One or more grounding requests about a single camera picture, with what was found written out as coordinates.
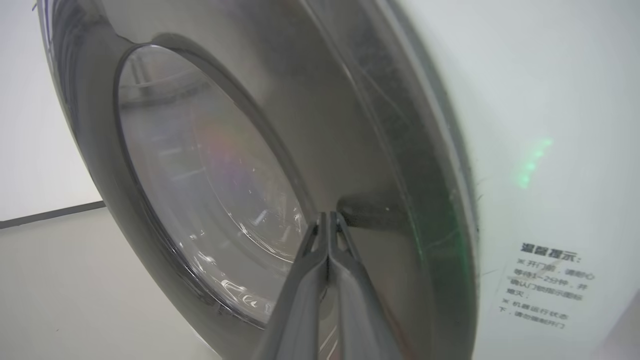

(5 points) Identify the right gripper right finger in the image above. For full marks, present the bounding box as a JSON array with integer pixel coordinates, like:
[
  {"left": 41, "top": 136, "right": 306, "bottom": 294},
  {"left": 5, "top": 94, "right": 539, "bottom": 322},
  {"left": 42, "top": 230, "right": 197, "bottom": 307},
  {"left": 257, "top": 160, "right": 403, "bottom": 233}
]
[{"left": 327, "top": 211, "right": 404, "bottom": 360}]

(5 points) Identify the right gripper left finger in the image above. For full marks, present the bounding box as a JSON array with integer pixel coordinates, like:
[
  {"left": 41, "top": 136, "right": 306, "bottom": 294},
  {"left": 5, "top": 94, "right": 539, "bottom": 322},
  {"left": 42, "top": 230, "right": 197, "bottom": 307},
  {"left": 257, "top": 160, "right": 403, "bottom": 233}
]
[{"left": 252, "top": 212, "right": 330, "bottom": 360}]

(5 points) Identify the silver washing machine door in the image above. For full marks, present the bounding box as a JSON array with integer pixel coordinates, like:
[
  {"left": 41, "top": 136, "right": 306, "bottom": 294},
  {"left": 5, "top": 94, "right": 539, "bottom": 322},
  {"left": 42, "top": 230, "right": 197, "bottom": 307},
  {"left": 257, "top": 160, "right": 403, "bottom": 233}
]
[{"left": 37, "top": 0, "right": 482, "bottom": 360}]

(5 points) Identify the white front-load washing machine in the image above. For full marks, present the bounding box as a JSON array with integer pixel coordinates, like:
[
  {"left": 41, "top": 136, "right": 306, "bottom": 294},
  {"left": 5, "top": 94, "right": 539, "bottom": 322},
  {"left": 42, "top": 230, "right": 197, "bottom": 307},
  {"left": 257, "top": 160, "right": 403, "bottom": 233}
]
[{"left": 385, "top": 0, "right": 640, "bottom": 360}]

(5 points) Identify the printed text notice label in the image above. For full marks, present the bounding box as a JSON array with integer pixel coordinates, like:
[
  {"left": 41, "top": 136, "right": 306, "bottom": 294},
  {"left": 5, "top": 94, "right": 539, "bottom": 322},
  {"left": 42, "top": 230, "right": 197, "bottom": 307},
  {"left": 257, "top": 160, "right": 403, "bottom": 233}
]
[{"left": 496, "top": 242, "right": 597, "bottom": 331}]

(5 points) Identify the dark grey wall baseboard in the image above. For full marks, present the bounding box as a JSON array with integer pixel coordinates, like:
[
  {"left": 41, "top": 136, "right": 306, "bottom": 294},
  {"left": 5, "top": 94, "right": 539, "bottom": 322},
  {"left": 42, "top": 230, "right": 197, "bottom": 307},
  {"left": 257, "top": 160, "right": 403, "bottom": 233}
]
[{"left": 0, "top": 200, "right": 106, "bottom": 230}]

